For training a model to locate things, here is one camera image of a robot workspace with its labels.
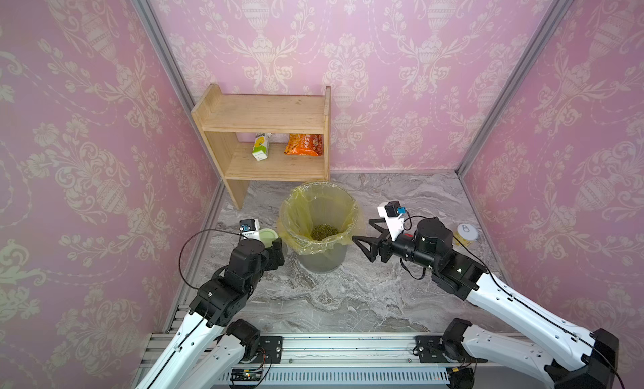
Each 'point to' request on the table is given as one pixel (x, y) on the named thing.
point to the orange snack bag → (305, 145)
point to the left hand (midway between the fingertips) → (272, 243)
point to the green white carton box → (261, 146)
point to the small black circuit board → (246, 375)
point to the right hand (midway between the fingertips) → (364, 229)
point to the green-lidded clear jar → (267, 236)
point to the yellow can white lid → (464, 234)
